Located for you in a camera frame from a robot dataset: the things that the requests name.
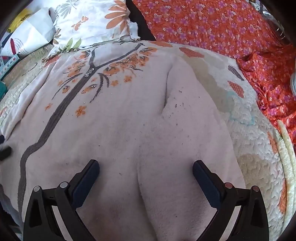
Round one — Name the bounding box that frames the white floral pillow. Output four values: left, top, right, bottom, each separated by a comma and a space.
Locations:
53, 0, 140, 55

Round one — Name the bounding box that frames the dark cloth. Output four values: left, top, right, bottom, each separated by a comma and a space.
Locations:
126, 0, 155, 41

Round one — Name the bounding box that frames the white paper bag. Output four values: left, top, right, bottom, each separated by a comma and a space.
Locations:
0, 8, 57, 58

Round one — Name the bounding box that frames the colourful dotted flat box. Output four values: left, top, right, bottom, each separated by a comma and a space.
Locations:
0, 54, 19, 79

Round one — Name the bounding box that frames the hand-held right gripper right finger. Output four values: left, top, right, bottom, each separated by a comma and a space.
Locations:
193, 160, 270, 241

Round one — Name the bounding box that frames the white and grey shirt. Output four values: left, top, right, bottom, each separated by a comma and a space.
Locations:
0, 40, 247, 241

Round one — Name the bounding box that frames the quilted patchwork bedspread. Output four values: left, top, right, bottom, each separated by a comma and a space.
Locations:
0, 42, 293, 241

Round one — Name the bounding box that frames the yellow plastic bag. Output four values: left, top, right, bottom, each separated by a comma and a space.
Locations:
7, 8, 30, 33

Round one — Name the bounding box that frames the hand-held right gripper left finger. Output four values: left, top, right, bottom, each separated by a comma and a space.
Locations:
23, 159, 100, 241

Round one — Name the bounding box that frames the orange floral cloth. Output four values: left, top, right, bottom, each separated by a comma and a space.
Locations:
132, 0, 296, 144

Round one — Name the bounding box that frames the teal box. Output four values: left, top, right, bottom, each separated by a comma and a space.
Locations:
0, 80, 8, 98

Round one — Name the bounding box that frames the cream ribbed strip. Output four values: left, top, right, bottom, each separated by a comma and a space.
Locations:
277, 120, 296, 209

